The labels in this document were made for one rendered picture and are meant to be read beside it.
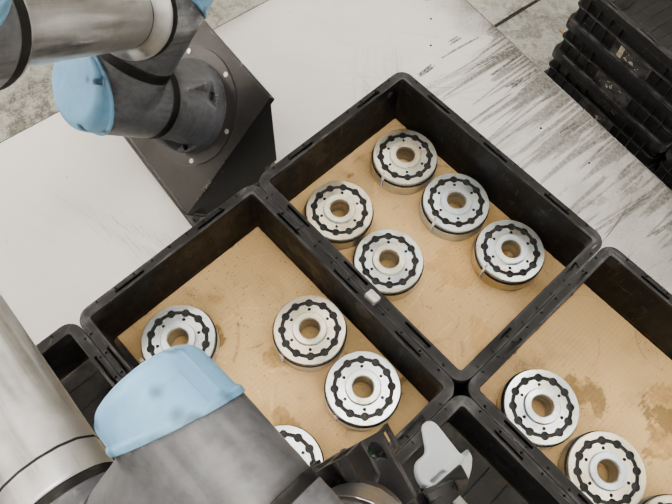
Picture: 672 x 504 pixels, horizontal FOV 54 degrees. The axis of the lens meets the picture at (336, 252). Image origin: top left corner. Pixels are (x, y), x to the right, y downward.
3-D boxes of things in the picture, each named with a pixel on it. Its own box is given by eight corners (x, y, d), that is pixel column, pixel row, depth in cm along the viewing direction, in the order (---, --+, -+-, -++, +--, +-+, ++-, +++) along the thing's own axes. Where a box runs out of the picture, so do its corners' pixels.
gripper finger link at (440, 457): (464, 397, 61) (406, 437, 54) (497, 456, 60) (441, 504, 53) (441, 408, 63) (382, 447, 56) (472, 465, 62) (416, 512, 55)
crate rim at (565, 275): (254, 188, 94) (253, 180, 92) (400, 77, 103) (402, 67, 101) (457, 391, 83) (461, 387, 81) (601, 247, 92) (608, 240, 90)
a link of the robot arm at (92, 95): (107, 106, 102) (28, 95, 91) (146, 33, 97) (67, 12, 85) (149, 156, 99) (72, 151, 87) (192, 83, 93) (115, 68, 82)
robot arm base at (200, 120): (146, 119, 112) (98, 113, 104) (183, 41, 106) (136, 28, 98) (200, 171, 107) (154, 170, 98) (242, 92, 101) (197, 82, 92)
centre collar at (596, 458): (580, 471, 84) (581, 471, 83) (602, 443, 85) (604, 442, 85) (611, 500, 83) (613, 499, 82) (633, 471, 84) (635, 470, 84)
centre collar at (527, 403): (515, 405, 87) (516, 405, 87) (538, 380, 89) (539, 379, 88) (544, 433, 86) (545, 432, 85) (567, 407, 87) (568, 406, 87)
